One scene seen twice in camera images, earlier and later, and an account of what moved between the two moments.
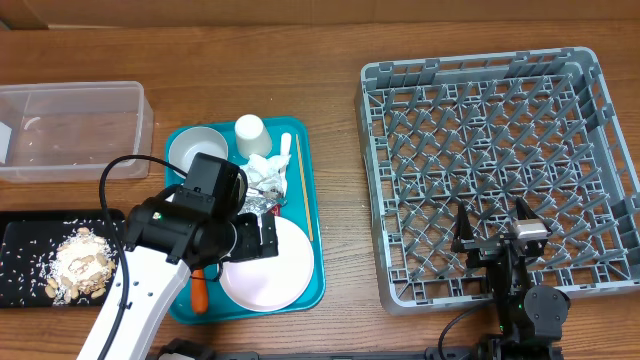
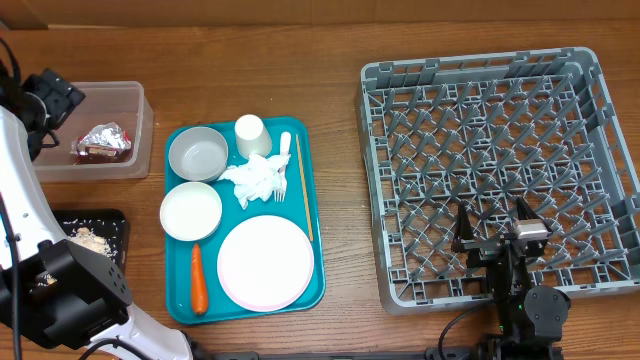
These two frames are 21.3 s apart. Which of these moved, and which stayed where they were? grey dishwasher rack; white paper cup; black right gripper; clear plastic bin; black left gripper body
Moved: black left gripper body
Stayed: white paper cup; grey dishwasher rack; clear plastic bin; black right gripper
